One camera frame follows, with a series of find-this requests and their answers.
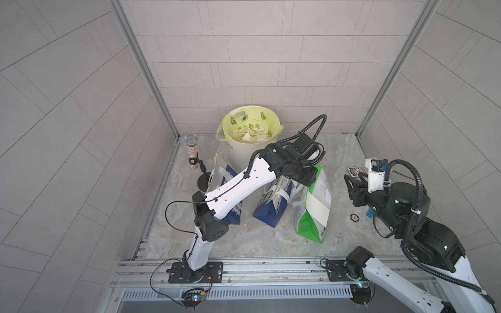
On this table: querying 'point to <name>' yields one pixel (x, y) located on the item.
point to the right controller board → (361, 295)
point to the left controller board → (192, 297)
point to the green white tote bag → (314, 207)
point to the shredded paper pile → (252, 134)
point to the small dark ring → (354, 218)
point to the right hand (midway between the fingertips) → (347, 174)
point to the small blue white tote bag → (274, 201)
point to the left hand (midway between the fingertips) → (315, 178)
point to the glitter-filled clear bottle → (191, 141)
